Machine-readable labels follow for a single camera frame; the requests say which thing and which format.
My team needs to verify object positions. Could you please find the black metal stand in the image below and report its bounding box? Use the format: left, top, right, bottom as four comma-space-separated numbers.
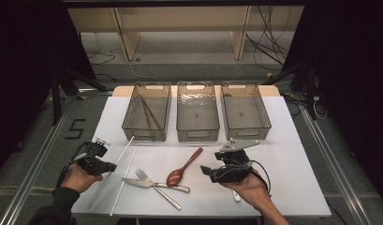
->
262, 60, 318, 121
49, 65, 110, 127

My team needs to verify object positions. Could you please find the brown wooden spoon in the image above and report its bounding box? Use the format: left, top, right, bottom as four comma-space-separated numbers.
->
166, 146, 204, 188

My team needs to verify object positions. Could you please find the light wooden desk frame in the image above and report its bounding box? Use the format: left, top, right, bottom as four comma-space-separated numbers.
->
66, 5, 305, 62

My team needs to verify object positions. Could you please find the thin black floor cable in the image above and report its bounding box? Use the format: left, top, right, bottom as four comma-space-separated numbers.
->
86, 52, 117, 67

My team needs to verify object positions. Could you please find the bundle of black floor cables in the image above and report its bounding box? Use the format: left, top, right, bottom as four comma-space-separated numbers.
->
244, 5, 294, 72

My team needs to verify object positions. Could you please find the hand-held gripper cable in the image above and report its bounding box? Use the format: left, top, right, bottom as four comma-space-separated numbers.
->
56, 142, 90, 188
246, 158, 273, 199

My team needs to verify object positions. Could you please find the left hand-held gripper cable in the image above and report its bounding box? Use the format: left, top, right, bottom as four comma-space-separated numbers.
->
56, 142, 90, 188

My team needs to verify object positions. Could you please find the aluminium floor rail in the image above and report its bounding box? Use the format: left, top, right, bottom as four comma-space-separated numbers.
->
300, 107, 373, 225
0, 97, 75, 225

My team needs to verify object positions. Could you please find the right hand-held gripper cable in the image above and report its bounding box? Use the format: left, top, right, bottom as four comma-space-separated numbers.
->
246, 158, 273, 199

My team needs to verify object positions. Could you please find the person's left hand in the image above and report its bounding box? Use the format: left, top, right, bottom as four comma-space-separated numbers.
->
62, 163, 103, 194

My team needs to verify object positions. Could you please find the white floor cable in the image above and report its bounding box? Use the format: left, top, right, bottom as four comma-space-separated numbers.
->
115, 46, 155, 82

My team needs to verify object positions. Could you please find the metal table knife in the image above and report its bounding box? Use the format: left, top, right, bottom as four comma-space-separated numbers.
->
122, 177, 191, 194

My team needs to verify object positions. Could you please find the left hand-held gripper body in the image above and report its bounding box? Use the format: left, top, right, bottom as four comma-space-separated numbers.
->
73, 137, 111, 176

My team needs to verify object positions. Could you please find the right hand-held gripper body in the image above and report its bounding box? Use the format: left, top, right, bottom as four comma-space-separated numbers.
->
210, 139, 260, 184

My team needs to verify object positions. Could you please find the translucent grey plastic bin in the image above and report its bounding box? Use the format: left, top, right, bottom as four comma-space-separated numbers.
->
176, 81, 221, 143
121, 82, 172, 143
220, 81, 273, 142

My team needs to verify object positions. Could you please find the person's right hand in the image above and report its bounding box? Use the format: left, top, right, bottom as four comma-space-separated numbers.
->
221, 170, 271, 212

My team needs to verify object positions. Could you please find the dark curtain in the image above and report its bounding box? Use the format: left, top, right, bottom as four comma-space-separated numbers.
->
282, 0, 383, 209
0, 0, 97, 179

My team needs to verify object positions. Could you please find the black frame bar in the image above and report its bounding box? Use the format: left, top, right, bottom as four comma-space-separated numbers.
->
62, 0, 306, 8

